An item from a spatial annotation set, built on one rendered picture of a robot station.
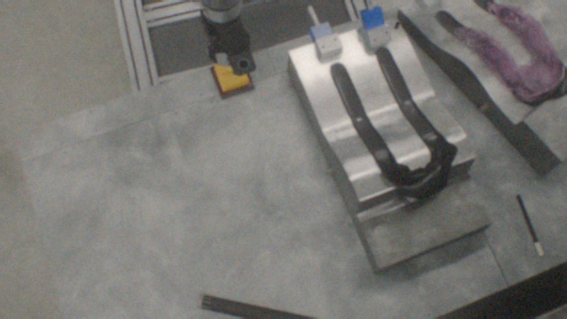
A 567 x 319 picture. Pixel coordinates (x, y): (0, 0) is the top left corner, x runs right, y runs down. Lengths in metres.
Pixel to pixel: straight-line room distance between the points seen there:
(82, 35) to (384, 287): 1.62
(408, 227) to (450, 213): 0.09
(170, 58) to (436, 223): 1.18
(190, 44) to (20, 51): 0.70
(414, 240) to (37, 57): 1.68
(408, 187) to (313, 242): 0.23
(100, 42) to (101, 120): 1.06
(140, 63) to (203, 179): 0.86
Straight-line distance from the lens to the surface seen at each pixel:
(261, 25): 2.30
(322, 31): 1.49
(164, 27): 2.32
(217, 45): 1.37
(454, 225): 1.41
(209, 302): 1.36
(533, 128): 1.49
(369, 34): 1.46
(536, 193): 1.56
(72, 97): 2.50
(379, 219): 1.38
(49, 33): 2.66
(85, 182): 1.50
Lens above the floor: 2.18
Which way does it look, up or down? 70 degrees down
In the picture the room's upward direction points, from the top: 5 degrees clockwise
